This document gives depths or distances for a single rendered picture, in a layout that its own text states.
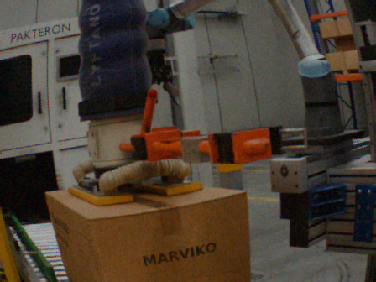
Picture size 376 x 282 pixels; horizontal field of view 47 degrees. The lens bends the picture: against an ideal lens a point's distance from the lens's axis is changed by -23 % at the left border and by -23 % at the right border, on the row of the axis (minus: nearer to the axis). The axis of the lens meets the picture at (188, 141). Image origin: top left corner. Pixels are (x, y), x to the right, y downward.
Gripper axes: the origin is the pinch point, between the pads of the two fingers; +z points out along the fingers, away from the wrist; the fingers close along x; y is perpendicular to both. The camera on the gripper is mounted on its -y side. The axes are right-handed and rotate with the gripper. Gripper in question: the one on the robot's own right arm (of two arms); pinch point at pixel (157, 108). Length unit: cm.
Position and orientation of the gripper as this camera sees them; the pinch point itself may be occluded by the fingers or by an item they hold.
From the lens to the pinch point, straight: 183.8
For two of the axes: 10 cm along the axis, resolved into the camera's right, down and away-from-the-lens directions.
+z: 1.2, 9.9, 0.5
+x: 8.8, -1.3, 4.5
